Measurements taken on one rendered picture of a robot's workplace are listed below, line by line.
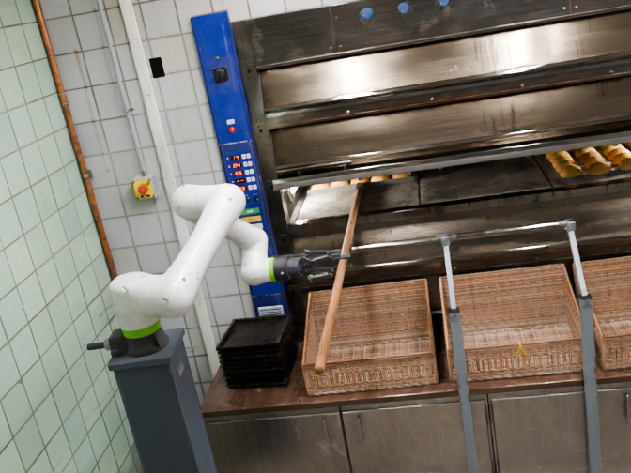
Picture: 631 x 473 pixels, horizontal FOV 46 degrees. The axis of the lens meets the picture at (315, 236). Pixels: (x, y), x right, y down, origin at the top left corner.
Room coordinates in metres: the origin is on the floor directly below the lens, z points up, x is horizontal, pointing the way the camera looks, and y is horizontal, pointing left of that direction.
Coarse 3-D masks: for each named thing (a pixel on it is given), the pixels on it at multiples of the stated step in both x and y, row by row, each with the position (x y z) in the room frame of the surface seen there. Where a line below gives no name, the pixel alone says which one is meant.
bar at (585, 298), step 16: (544, 224) 2.70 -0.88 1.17; (560, 224) 2.68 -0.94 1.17; (400, 240) 2.81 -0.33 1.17; (416, 240) 2.79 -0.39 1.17; (432, 240) 2.77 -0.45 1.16; (448, 240) 2.75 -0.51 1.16; (272, 256) 2.90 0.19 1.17; (288, 256) 2.88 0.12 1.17; (448, 256) 2.72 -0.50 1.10; (576, 256) 2.59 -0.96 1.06; (448, 272) 2.67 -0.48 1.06; (576, 272) 2.57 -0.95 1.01; (592, 304) 2.45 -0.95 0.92; (592, 320) 2.45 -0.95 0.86; (592, 336) 2.45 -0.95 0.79; (464, 352) 2.54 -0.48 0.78; (592, 352) 2.45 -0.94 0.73; (464, 368) 2.54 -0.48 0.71; (592, 368) 2.45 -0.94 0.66; (464, 384) 2.54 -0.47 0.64; (592, 384) 2.45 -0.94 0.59; (464, 400) 2.54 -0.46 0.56; (592, 400) 2.46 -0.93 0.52; (464, 416) 2.54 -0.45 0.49; (592, 416) 2.46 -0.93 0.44; (464, 432) 2.54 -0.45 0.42; (592, 432) 2.46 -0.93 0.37; (592, 448) 2.46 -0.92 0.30; (592, 464) 2.46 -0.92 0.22
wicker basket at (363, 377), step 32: (352, 288) 3.17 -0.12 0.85; (384, 288) 3.15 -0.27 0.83; (416, 288) 3.12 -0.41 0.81; (320, 320) 3.17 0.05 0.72; (352, 320) 3.14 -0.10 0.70; (384, 320) 3.11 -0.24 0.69; (416, 320) 3.08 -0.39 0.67; (352, 352) 3.04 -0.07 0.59; (384, 352) 3.00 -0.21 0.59; (416, 352) 2.94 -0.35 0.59; (320, 384) 2.82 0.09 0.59; (352, 384) 2.72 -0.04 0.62; (384, 384) 2.70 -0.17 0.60; (416, 384) 2.68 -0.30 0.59
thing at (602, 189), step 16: (512, 192) 3.13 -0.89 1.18; (528, 192) 3.09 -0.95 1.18; (544, 192) 3.05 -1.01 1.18; (560, 192) 3.04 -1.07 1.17; (576, 192) 3.03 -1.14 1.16; (592, 192) 3.02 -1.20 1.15; (608, 192) 3.00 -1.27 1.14; (400, 208) 3.19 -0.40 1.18; (416, 208) 3.15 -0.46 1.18; (432, 208) 3.14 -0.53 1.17; (448, 208) 3.13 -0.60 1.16; (464, 208) 3.11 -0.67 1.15; (480, 208) 3.10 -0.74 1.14; (288, 224) 3.26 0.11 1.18; (304, 224) 3.24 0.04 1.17; (320, 224) 3.23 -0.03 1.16; (336, 224) 3.21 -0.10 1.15
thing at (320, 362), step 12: (360, 192) 3.47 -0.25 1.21; (348, 228) 2.97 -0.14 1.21; (348, 240) 2.83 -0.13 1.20; (348, 252) 2.73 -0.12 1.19; (336, 276) 2.49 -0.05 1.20; (336, 288) 2.38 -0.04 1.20; (336, 300) 2.29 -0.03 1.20; (324, 324) 2.14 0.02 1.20; (324, 336) 2.04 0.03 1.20; (324, 348) 1.97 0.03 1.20; (324, 360) 1.90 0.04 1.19
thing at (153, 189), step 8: (136, 176) 3.34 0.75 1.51; (144, 176) 3.32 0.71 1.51; (152, 176) 3.30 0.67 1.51; (136, 184) 3.29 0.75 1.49; (144, 184) 3.29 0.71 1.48; (152, 184) 3.28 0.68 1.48; (136, 192) 3.30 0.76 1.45; (152, 192) 3.28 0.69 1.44; (160, 192) 3.34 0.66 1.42; (136, 200) 3.30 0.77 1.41
